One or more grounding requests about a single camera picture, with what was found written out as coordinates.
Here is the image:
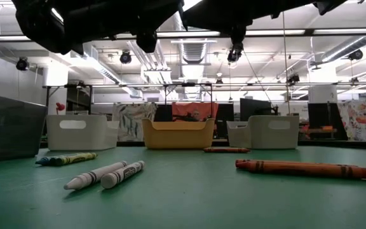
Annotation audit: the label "orange-red crayons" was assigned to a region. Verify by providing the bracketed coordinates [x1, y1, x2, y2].
[235, 159, 358, 169]

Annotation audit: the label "orange crayons front right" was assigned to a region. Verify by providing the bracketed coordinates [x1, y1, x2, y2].
[246, 160, 366, 180]

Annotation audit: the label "red crayon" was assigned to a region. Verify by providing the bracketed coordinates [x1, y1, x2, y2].
[203, 146, 251, 154]

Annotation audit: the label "blue crayon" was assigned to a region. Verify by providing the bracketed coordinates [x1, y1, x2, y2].
[35, 155, 76, 167]

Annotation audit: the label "white plastic bin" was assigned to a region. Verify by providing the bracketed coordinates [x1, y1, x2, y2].
[45, 114, 119, 151]

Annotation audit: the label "black beam with light strips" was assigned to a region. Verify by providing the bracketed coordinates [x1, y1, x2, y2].
[0, 27, 366, 44]

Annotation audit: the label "black partition panel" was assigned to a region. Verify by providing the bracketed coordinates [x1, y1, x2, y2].
[307, 102, 349, 141]

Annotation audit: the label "flower print cloth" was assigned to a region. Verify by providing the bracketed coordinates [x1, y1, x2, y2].
[336, 99, 366, 142]

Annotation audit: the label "yellow green crayon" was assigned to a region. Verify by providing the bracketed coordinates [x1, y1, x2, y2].
[48, 153, 90, 167]
[55, 152, 98, 167]

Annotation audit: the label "distant wooden desk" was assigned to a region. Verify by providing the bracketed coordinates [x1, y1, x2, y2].
[299, 125, 338, 141]

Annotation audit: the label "black monitor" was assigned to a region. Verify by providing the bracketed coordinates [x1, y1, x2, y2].
[239, 97, 280, 121]

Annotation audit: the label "orange plastic bin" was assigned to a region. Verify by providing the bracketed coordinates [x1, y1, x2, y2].
[141, 118, 217, 150]

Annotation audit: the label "person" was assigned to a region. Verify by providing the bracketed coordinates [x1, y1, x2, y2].
[173, 108, 208, 123]

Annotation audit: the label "grey plastic bin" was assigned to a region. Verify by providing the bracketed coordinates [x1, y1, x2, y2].
[226, 114, 301, 150]

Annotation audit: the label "thin hanging cord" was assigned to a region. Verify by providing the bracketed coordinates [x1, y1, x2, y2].
[280, 11, 292, 115]

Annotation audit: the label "distant black rig frame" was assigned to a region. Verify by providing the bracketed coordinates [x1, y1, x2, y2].
[44, 81, 366, 116]

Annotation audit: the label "leaf print cloth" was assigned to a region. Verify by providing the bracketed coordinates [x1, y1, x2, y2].
[112, 102, 158, 142]

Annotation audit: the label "orange cloth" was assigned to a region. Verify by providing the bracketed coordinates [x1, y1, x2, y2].
[171, 102, 220, 122]

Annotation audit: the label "dark green plastic bin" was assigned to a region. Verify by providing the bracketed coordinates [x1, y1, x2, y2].
[0, 92, 48, 163]

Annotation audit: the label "white crayon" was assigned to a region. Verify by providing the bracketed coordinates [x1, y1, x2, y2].
[64, 160, 128, 191]
[100, 160, 146, 190]

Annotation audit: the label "green table mat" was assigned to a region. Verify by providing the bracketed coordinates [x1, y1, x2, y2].
[0, 146, 366, 229]

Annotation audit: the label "silver ventilation duct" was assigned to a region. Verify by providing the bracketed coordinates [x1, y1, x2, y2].
[173, 12, 217, 64]

